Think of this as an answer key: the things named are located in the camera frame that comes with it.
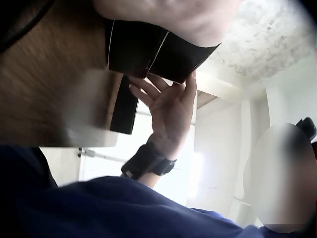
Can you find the person's left hand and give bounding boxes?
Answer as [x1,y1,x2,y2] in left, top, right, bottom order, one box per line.
[93,0,242,47]

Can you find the person's right hand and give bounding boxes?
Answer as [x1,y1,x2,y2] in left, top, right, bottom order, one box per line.
[128,71,198,160]

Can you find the person's right fingers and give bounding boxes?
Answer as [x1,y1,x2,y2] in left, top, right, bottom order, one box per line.
[128,74,174,109]

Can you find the person's right thumb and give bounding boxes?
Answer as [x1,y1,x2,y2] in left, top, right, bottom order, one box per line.
[182,71,198,104]

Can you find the black product box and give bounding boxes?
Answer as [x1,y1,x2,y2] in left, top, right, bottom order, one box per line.
[105,19,222,135]

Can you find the black wrist band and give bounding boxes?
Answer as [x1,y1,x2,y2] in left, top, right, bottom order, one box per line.
[121,141,177,180]

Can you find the person's body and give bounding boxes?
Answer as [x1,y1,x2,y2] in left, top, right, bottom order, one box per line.
[0,145,280,238]

